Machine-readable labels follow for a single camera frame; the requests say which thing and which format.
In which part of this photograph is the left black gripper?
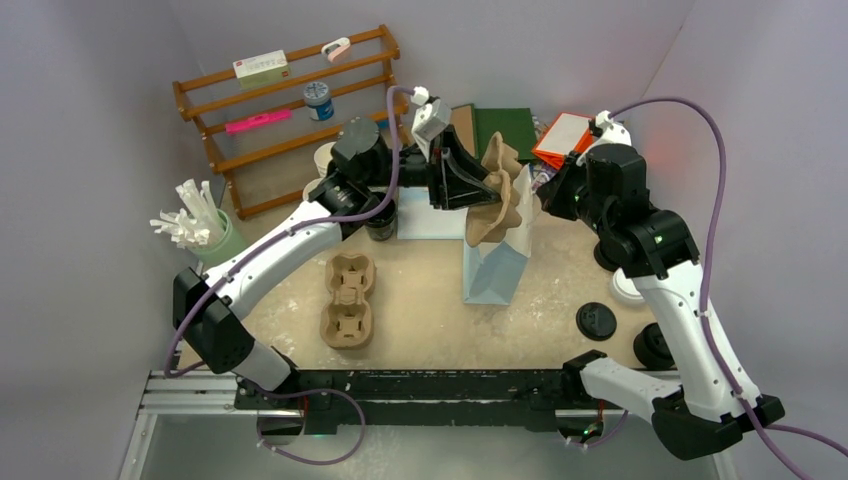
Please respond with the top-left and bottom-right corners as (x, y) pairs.
(363, 125), (500, 209)

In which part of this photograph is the single brown pulp cup carrier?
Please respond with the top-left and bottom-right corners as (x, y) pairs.
(465, 132), (523, 248)

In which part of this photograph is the light blue paper bag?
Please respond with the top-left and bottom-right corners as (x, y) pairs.
(462, 165), (541, 305)

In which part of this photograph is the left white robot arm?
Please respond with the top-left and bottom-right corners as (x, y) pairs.
(172, 117), (510, 409)

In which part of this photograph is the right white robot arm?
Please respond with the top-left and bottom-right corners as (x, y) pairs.
(537, 144), (785, 460)

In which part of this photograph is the black paper coffee cup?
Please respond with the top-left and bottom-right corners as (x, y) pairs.
(365, 201), (398, 242)

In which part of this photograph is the black coffee cup lid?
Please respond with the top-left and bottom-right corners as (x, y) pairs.
(575, 302), (618, 341)

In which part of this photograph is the green paper bag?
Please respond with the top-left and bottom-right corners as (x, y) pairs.
(451, 104), (537, 164)

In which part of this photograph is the orange paper bag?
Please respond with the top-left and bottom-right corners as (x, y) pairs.
(531, 112), (594, 170)

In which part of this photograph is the white cup lid stack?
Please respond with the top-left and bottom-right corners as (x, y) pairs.
(609, 268), (645, 307)

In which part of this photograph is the back left paper cup stack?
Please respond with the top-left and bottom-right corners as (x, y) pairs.
(313, 142), (335, 177)

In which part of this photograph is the blue white jar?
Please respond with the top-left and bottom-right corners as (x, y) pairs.
(303, 81), (334, 121)

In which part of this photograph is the black cup lid stack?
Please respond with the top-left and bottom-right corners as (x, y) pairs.
(633, 322), (675, 371)

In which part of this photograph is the brown pulp cup carrier stack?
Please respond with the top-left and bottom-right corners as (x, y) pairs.
(319, 253), (376, 350)

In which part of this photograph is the white pink clip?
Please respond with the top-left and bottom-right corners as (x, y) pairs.
(321, 37), (351, 64)

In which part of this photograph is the pink highlighter marker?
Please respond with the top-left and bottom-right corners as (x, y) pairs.
(225, 109), (292, 135)

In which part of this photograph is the wooden shelf rack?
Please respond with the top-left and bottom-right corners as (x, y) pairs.
(172, 24), (409, 220)

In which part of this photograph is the white green box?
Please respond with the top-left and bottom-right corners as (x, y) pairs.
(232, 50), (290, 91)

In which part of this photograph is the green straw holder cup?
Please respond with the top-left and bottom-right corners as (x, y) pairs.
(188, 210), (248, 268)

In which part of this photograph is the white wrapped straws bundle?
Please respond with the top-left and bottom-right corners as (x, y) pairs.
(149, 179), (226, 249)

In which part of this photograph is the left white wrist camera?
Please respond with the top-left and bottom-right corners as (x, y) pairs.
(411, 95), (452, 154)

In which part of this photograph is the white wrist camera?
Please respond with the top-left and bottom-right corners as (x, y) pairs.
(411, 95), (452, 154)
(576, 110), (632, 166)

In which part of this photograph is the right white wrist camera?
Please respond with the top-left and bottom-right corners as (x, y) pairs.
(576, 110), (632, 166)

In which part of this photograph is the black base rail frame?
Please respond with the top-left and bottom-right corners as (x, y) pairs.
(235, 366), (615, 436)

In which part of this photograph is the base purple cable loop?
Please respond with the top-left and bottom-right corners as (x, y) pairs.
(255, 390), (366, 467)

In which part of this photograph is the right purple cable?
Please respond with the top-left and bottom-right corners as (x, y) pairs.
(606, 96), (848, 480)

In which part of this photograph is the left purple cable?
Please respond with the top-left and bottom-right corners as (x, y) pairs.
(162, 84), (425, 379)

